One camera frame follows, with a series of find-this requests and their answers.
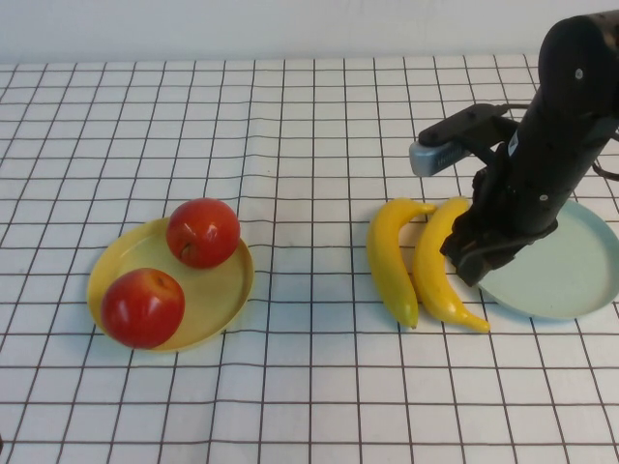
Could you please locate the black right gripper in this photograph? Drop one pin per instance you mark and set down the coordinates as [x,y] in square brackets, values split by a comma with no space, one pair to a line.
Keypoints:
[527,198]

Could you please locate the yellow banana with green tip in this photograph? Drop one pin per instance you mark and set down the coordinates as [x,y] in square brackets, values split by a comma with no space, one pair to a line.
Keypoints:
[387,261]

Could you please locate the red apple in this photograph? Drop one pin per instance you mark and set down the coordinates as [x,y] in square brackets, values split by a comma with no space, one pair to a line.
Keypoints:
[140,314]
[203,232]

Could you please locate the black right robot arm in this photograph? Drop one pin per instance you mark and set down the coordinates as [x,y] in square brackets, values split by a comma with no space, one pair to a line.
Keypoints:
[575,96]

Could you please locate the pale green round plate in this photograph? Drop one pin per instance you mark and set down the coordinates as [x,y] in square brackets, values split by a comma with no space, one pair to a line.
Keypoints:
[556,275]

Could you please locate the yellow round plate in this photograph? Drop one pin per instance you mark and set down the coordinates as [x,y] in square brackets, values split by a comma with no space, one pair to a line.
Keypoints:
[213,295]

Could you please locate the white grid tablecloth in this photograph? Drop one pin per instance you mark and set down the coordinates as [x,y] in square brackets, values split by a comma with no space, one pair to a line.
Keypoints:
[314,145]

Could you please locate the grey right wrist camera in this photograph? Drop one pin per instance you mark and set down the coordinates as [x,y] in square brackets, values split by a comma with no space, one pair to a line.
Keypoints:
[430,157]

